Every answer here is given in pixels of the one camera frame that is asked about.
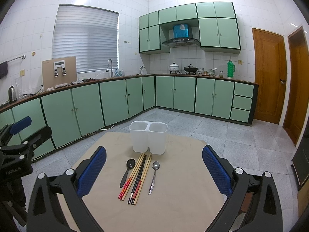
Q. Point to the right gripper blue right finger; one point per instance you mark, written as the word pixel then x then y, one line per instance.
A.
pixel 264 212

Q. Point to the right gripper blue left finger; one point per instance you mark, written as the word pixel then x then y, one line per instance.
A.
pixel 45 212

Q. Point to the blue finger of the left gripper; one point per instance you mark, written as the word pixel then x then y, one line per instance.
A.
pixel 15 128
pixel 36 139

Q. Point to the black plastic spoon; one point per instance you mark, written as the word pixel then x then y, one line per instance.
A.
pixel 130 164

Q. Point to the silver metal spoon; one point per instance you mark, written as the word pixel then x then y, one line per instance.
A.
pixel 155 166

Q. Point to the white twin-compartment utensil holder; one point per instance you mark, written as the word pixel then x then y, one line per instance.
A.
pixel 148 136

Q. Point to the red-handled bamboo chopstick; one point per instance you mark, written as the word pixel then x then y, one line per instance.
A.
pixel 143 176

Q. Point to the green lower kitchen cabinets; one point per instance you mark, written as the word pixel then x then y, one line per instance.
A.
pixel 79 110

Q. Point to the chrome kitchen faucet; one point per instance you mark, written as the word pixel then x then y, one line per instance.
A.
pixel 110 67

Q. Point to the brown chair seat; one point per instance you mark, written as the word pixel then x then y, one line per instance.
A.
pixel 246 202

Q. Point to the electric kettle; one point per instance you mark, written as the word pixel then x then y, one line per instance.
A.
pixel 12 96

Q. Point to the clear glass pitcher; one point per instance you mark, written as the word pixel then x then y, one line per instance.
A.
pixel 19 87

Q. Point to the dark hanging towel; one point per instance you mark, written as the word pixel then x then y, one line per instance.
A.
pixel 3 69

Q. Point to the black appliance at right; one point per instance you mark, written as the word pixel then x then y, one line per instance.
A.
pixel 300 162

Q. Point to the brown board with device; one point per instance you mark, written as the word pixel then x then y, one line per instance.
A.
pixel 58 71

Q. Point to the white window blind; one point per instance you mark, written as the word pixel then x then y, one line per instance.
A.
pixel 90 34

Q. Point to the wooden door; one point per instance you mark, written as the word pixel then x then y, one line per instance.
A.
pixel 270 74
pixel 298 96

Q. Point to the green thermos flask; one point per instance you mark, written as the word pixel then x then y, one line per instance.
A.
pixel 230 69

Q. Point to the glass jars on counter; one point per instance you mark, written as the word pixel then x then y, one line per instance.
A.
pixel 209 72

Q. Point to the black wok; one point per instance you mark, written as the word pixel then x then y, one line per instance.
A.
pixel 190 69

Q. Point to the white cooking pot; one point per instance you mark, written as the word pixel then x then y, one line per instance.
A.
pixel 174 68

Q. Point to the black range hood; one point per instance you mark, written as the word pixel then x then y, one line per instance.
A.
pixel 181 42

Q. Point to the blue box above hood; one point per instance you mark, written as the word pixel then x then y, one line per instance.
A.
pixel 182 31

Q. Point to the wall towel rail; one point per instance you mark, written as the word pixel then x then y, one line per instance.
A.
pixel 20 57

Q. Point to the green upper wall cabinets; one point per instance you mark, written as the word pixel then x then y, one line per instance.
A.
pixel 214 25

